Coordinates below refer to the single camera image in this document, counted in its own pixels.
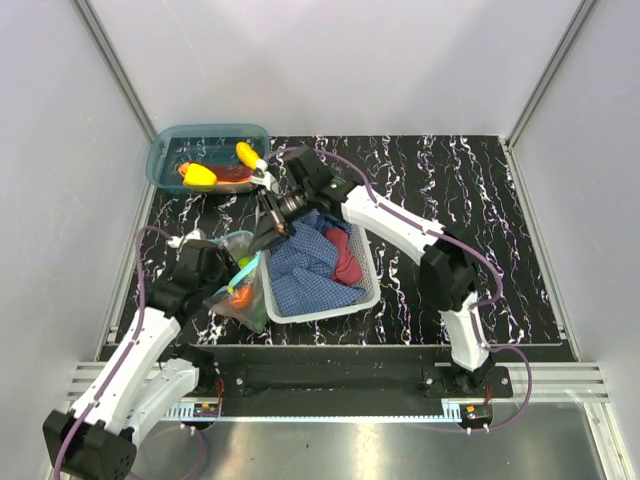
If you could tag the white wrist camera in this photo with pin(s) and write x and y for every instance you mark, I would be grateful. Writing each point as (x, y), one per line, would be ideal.
(176, 242)
(262, 177)

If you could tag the red cloth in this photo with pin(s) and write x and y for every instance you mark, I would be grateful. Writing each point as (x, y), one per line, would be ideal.
(347, 269)

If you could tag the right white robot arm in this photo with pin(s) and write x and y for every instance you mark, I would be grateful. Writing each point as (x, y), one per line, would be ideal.
(448, 267)

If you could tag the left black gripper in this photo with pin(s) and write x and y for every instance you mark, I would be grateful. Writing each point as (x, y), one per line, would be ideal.
(229, 263)

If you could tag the fake orange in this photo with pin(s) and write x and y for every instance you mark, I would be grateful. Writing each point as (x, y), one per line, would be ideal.
(241, 297)

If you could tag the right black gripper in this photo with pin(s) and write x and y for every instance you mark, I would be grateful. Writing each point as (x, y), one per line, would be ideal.
(269, 228)

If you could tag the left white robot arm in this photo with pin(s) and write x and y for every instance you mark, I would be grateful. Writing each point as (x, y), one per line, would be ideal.
(99, 435)

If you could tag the blue transparent plastic tub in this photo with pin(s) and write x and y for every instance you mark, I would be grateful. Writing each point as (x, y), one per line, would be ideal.
(206, 144)

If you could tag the fake yellow lemon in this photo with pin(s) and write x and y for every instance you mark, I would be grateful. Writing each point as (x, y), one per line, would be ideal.
(196, 175)

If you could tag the white plastic basket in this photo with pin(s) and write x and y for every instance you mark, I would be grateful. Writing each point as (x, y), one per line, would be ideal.
(360, 247)

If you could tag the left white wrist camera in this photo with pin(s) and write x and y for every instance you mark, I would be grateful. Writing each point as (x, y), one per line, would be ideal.
(176, 242)

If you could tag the clear zip top bag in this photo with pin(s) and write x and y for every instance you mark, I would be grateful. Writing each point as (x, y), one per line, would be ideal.
(237, 244)

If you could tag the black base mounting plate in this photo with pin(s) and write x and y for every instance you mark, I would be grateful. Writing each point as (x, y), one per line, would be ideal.
(338, 405)

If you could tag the fake yellow banana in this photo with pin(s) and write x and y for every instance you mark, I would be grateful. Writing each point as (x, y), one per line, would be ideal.
(249, 157)

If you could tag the blue checkered shirt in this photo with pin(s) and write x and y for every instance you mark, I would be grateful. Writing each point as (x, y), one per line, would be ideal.
(301, 266)

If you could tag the fake green cucumber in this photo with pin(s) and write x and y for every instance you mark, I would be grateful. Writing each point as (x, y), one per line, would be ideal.
(259, 317)

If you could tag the fake carrot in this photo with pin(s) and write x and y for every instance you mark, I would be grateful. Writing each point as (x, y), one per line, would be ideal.
(231, 174)

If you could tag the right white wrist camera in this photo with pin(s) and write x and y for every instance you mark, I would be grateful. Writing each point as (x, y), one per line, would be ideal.
(262, 177)

